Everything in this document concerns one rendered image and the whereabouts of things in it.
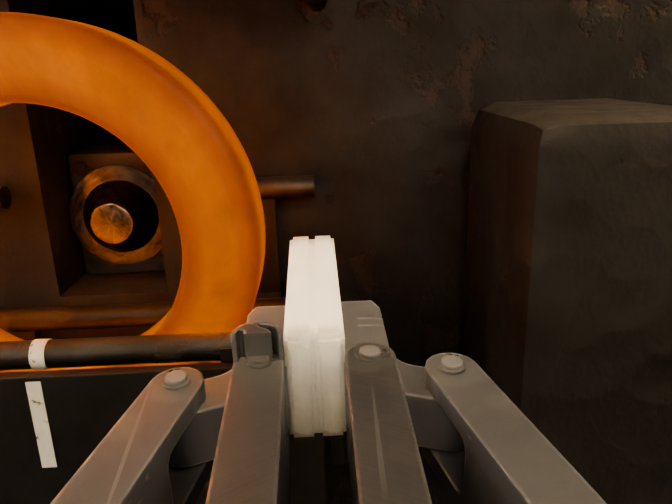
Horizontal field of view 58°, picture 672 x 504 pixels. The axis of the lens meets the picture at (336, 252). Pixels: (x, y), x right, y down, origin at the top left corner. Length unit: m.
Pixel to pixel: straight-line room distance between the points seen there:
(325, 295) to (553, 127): 0.12
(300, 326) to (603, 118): 0.15
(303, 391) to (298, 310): 0.02
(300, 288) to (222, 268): 0.09
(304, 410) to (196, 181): 0.12
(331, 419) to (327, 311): 0.03
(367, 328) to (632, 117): 0.14
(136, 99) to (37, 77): 0.04
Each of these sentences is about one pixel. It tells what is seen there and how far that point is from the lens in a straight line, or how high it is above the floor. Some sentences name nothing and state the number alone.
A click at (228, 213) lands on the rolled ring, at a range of 0.25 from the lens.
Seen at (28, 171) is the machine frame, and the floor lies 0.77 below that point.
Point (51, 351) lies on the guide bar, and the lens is 0.27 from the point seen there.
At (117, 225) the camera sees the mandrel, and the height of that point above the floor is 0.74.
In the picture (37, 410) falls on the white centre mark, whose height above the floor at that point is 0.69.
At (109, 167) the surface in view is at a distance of 0.38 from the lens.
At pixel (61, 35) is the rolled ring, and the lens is 0.26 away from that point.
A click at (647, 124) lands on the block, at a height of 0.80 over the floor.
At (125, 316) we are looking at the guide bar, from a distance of 0.33.
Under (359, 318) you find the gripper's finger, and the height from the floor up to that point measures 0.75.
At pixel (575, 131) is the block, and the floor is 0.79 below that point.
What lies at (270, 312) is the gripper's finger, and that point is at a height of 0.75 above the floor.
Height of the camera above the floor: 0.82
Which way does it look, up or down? 17 degrees down
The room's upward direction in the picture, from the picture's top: 2 degrees counter-clockwise
